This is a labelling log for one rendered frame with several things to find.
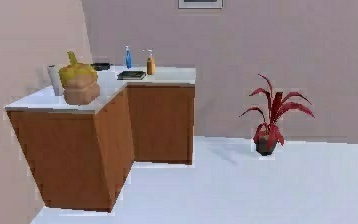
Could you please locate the blue spray bottle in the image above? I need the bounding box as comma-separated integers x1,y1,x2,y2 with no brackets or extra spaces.
124,45,133,70

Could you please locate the black book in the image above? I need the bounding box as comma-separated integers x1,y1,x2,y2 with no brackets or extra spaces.
116,70,147,81

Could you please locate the orange soap bottle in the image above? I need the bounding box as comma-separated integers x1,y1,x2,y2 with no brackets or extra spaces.
143,49,156,76

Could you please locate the black pan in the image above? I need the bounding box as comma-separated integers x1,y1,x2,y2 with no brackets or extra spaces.
90,62,112,72

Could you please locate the brown cupboard with white worktop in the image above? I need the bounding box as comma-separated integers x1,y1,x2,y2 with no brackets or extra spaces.
4,65,197,213

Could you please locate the red house plant in pot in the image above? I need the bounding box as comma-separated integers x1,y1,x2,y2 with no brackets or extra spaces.
239,73,316,157

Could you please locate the framed picture on wall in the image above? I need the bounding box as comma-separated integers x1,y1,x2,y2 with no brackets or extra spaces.
178,0,224,10

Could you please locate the white paper roll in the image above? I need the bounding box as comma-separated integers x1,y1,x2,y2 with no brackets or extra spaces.
47,64,65,97

